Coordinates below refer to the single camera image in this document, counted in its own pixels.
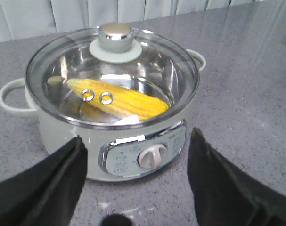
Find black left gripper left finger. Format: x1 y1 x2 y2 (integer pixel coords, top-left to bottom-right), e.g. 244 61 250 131
0 137 88 226

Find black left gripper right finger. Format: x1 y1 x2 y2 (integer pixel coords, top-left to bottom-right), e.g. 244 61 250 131
187 128 286 226

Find yellow corn cob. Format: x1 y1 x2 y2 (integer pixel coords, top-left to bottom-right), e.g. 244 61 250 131
67 78 170 121

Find glass pot lid steel rim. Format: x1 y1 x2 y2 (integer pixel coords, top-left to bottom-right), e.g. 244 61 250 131
25 26 200 130

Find pale green electric cooking pot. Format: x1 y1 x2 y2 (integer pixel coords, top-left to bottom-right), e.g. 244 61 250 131
0 26 207 182

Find white pleated curtain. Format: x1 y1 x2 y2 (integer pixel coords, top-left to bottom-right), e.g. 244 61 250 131
0 0 270 44

